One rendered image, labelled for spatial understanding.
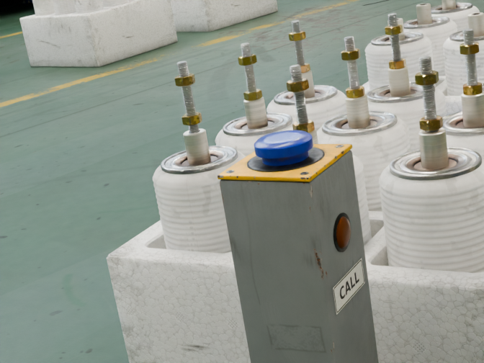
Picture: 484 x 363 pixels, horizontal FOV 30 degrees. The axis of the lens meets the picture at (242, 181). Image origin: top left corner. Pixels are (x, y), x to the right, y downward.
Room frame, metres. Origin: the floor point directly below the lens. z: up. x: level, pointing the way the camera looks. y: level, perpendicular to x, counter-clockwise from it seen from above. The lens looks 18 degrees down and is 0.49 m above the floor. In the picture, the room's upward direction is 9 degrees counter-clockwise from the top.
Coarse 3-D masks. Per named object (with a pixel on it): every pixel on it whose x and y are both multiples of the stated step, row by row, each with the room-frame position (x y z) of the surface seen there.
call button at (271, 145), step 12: (276, 132) 0.61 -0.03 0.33; (288, 132) 0.60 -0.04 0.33; (300, 132) 0.60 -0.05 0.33; (264, 144) 0.58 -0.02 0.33; (276, 144) 0.58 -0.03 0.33; (288, 144) 0.57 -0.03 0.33; (300, 144) 0.58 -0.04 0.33; (312, 144) 0.59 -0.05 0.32; (264, 156) 0.58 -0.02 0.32; (276, 156) 0.57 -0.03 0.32; (288, 156) 0.57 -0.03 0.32; (300, 156) 0.58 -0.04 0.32
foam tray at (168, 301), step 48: (144, 240) 0.84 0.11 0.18; (384, 240) 0.74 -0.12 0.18; (144, 288) 0.80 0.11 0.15; (192, 288) 0.76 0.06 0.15; (384, 288) 0.66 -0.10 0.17; (432, 288) 0.64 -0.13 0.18; (480, 288) 0.62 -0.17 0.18; (144, 336) 0.80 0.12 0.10; (192, 336) 0.77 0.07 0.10; (240, 336) 0.74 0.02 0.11; (384, 336) 0.66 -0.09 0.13; (432, 336) 0.64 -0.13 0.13; (480, 336) 0.62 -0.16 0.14
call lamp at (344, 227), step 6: (342, 222) 0.57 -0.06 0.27; (348, 222) 0.58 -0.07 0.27; (342, 228) 0.57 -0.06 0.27; (348, 228) 0.57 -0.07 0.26; (336, 234) 0.56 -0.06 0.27; (342, 234) 0.57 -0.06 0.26; (348, 234) 0.57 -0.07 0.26; (342, 240) 0.57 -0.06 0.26; (348, 240) 0.57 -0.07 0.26; (342, 246) 0.57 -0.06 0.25
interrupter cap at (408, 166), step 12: (408, 156) 0.74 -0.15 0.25; (420, 156) 0.74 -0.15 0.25; (456, 156) 0.72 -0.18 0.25; (468, 156) 0.71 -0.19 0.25; (480, 156) 0.70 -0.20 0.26; (396, 168) 0.71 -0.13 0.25; (408, 168) 0.71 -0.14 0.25; (420, 168) 0.71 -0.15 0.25; (444, 168) 0.70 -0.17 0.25; (456, 168) 0.69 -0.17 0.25; (468, 168) 0.68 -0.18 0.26; (420, 180) 0.68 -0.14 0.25
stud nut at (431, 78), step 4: (432, 72) 0.71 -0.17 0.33; (436, 72) 0.71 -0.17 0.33; (416, 76) 0.71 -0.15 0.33; (420, 76) 0.71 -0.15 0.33; (424, 76) 0.70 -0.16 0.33; (428, 76) 0.70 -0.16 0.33; (432, 76) 0.71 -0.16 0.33; (436, 76) 0.71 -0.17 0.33; (416, 80) 0.71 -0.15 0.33; (420, 80) 0.71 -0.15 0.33; (424, 80) 0.70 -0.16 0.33; (428, 80) 0.70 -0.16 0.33; (432, 80) 0.70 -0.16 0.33; (436, 80) 0.71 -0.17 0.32; (420, 84) 0.71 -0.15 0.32; (424, 84) 0.70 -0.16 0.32; (428, 84) 0.70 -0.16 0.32
